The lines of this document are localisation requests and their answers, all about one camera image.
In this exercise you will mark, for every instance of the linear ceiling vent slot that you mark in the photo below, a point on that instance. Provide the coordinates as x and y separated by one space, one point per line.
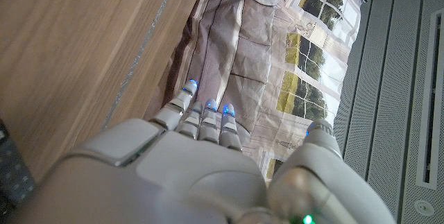
431 99

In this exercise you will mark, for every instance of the round white ceiling sensor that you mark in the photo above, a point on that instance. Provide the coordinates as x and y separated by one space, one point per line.
424 207

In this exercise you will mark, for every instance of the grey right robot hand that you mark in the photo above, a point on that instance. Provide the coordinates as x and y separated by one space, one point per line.
180 175

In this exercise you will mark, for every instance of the grey tape line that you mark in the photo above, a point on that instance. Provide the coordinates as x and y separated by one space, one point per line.
144 45

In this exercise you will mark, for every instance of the black keyboard with red keys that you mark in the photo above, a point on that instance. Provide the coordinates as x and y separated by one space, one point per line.
14 175

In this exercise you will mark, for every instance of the printed living room backdrop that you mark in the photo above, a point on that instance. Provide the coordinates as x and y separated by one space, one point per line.
263 43

